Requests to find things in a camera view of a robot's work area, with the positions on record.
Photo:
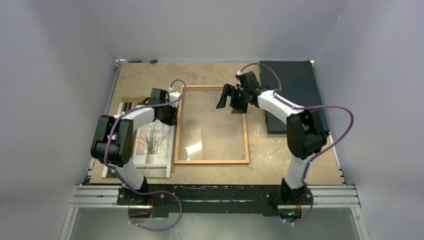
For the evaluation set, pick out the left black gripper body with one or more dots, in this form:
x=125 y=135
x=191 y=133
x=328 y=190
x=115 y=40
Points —
x=168 y=114

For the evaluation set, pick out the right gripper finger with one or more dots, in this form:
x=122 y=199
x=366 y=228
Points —
x=227 y=91
x=237 y=102

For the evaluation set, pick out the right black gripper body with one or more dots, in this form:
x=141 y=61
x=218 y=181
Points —
x=243 y=92

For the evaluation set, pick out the wooden picture frame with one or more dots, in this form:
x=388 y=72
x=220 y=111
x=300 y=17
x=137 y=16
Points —
x=246 y=139

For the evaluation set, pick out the plant photo print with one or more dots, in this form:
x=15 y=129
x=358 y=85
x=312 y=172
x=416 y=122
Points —
x=144 y=144

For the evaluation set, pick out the clear glass pane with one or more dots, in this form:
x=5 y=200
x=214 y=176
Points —
x=212 y=126

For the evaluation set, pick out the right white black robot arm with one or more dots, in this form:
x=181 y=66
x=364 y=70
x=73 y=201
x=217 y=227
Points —
x=305 y=131

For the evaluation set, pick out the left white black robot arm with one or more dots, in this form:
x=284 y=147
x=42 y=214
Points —
x=105 y=129

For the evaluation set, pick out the dark rectangular box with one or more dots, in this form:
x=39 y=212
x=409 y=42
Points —
x=297 y=78

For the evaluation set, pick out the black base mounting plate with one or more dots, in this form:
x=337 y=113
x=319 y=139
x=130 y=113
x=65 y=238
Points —
x=267 y=200

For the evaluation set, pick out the aluminium rail beam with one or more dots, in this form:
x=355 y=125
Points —
x=324 y=196

